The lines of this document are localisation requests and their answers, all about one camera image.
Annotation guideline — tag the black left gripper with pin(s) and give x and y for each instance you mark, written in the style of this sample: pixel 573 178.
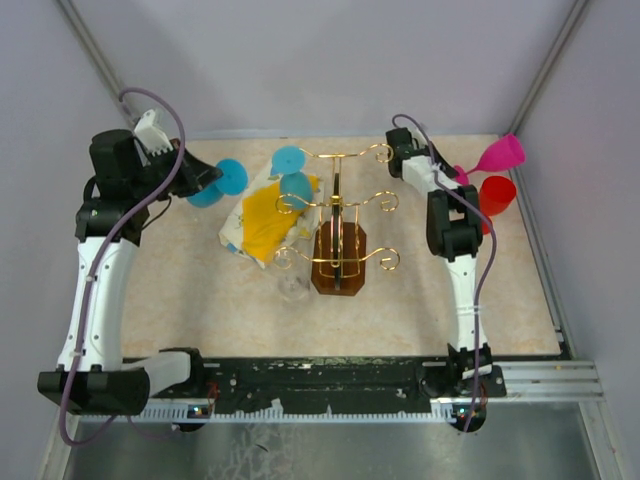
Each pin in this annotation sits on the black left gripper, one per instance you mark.
pixel 196 174

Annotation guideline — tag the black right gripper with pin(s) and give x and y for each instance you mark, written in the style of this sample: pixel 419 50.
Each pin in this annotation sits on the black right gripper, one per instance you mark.
pixel 425 148

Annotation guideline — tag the blue front wine glass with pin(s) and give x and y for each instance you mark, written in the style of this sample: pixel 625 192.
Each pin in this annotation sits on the blue front wine glass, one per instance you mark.
pixel 233 181

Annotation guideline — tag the blue wine glass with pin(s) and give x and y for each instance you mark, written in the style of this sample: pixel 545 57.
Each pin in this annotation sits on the blue wine glass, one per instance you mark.
pixel 294 185
pixel 233 181

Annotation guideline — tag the red wine glass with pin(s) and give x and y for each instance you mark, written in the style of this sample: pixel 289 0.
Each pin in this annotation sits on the red wine glass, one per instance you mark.
pixel 495 195

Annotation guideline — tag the magenta wine glass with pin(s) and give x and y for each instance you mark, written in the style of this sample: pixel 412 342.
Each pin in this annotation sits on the magenta wine glass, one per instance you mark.
pixel 502 155

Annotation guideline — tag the clear wine glass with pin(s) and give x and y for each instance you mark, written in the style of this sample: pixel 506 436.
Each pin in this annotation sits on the clear wine glass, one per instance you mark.
pixel 292 275

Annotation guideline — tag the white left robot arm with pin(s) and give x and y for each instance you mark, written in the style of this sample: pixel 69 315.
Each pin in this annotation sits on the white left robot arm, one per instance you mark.
pixel 91 377

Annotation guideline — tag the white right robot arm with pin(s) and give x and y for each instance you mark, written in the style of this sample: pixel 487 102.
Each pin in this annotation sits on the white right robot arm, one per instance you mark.
pixel 454 234

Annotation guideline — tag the yellow white patterned cloth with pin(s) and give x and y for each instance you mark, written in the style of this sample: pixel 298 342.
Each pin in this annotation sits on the yellow white patterned cloth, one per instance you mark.
pixel 258 225

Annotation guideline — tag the gold wire wine glass rack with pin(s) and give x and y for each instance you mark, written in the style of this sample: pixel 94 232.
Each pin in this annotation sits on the gold wire wine glass rack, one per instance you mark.
pixel 339 256

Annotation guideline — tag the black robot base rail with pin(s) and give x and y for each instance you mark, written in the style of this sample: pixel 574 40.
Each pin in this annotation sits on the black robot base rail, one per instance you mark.
pixel 352 387

